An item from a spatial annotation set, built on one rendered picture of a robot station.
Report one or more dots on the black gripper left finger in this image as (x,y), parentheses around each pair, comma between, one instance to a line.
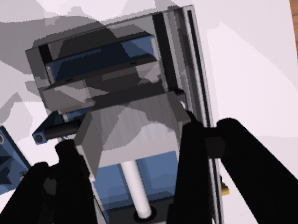
(66,189)

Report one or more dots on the dark grey block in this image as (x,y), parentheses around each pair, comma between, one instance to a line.
(133,118)

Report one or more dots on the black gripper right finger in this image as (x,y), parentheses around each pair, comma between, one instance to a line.
(269,189)

